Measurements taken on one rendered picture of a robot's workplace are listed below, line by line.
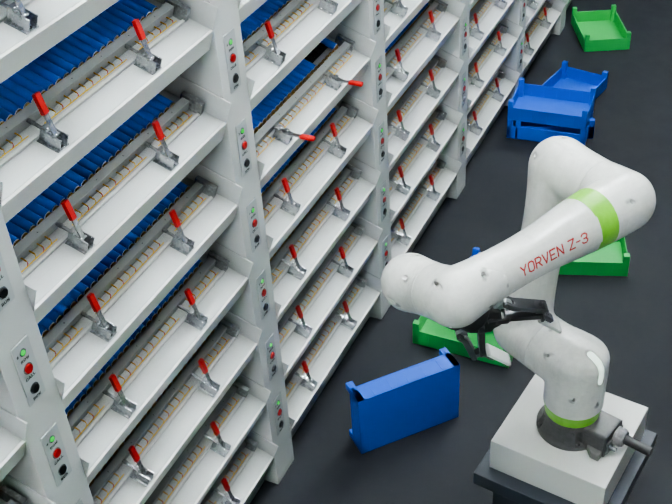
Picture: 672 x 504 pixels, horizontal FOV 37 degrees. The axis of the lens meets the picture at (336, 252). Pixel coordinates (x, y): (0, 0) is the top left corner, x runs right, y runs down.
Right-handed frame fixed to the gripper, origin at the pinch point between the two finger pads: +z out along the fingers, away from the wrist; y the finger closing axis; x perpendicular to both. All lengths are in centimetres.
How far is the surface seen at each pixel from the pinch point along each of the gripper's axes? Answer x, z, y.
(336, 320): -61, 21, 74
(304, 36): -68, -48, 5
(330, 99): -70, -30, 17
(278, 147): -51, -43, 23
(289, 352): -34, -6, 66
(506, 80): -192, 100, 40
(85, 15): -16, -107, -6
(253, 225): -32, -45, 31
